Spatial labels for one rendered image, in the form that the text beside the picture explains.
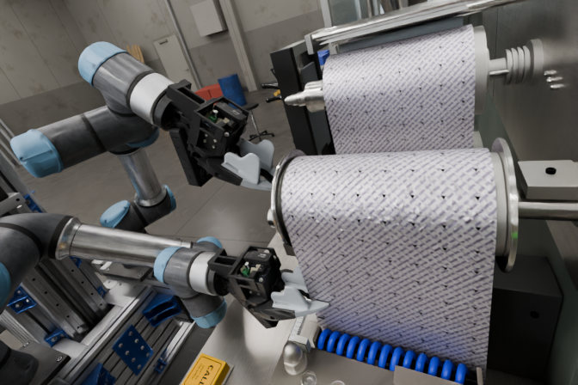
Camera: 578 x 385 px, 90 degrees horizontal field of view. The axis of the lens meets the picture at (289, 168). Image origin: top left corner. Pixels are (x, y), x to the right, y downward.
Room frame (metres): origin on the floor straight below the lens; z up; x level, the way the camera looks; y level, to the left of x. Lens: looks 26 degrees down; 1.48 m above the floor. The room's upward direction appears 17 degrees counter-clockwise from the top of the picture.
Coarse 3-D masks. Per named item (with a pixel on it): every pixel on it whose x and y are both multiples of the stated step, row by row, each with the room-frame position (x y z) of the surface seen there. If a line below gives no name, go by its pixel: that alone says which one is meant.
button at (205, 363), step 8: (200, 360) 0.39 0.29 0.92; (208, 360) 0.39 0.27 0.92; (216, 360) 0.38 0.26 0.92; (192, 368) 0.38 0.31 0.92; (200, 368) 0.38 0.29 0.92; (208, 368) 0.37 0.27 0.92; (216, 368) 0.37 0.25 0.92; (224, 368) 0.37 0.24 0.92; (192, 376) 0.37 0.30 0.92; (200, 376) 0.36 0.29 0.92; (208, 376) 0.36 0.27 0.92; (216, 376) 0.35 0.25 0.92; (224, 376) 0.36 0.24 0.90; (184, 384) 0.36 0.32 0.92; (192, 384) 0.35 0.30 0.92; (200, 384) 0.35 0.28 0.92; (208, 384) 0.34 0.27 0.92; (216, 384) 0.34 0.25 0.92
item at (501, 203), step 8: (496, 160) 0.24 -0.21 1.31; (496, 168) 0.23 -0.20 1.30; (496, 176) 0.23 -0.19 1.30; (504, 176) 0.22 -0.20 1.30; (496, 184) 0.22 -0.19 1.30; (504, 184) 0.22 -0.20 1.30; (280, 192) 0.34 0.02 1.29; (496, 192) 0.22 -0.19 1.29; (504, 192) 0.21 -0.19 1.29; (280, 200) 0.33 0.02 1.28; (496, 200) 0.21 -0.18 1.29; (504, 200) 0.21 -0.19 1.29; (280, 208) 0.33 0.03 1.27; (496, 208) 0.21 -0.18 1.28; (504, 208) 0.20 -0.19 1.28; (496, 216) 0.20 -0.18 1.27; (504, 216) 0.20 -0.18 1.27; (496, 224) 0.20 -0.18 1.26; (504, 224) 0.20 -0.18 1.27; (496, 232) 0.20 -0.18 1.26; (504, 232) 0.20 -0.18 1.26; (496, 240) 0.20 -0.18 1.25; (504, 240) 0.20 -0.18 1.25; (496, 248) 0.20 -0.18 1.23; (504, 248) 0.20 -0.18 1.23
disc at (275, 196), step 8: (288, 152) 0.38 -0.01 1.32; (296, 152) 0.40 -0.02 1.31; (280, 160) 0.37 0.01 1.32; (288, 160) 0.38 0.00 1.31; (280, 168) 0.36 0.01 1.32; (280, 176) 0.35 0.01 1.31; (280, 184) 0.35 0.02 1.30; (272, 192) 0.33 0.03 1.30; (272, 200) 0.32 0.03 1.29; (272, 208) 0.32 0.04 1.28; (280, 216) 0.33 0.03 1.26; (280, 224) 0.32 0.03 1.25; (280, 232) 0.32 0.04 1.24; (288, 240) 0.33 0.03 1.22
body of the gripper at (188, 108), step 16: (176, 96) 0.44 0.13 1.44; (192, 96) 0.44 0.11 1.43; (224, 96) 0.46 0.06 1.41; (160, 112) 0.44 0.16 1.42; (176, 112) 0.45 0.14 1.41; (192, 112) 0.43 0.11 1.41; (208, 112) 0.42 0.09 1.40; (224, 112) 0.43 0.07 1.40; (192, 128) 0.41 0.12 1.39; (208, 128) 0.41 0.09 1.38; (224, 128) 0.41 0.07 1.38; (240, 128) 0.44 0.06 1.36; (192, 144) 0.43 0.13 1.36; (208, 144) 0.42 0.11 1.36; (224, 144) 0.40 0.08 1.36
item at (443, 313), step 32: (320, 256) 0.30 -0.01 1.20; (320, 288) 0.31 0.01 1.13; (352, 288) 0.28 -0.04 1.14; (384, 288) 0.26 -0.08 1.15; (416, 288) 0.24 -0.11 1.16; (448, 288) 0.22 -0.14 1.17; (480, 288) 0.20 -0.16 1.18; (320, 320) 0.32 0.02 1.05; (352, 320) 0.29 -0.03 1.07; (384, 320) 0.26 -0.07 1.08; (416, 320) 0.24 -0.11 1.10; (448, 320) 0.22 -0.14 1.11; (480, 320) 0.20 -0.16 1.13; (416, 352) 0.24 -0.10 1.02; (448, 352) 0.22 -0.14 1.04; (480, 352) 0.20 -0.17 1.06
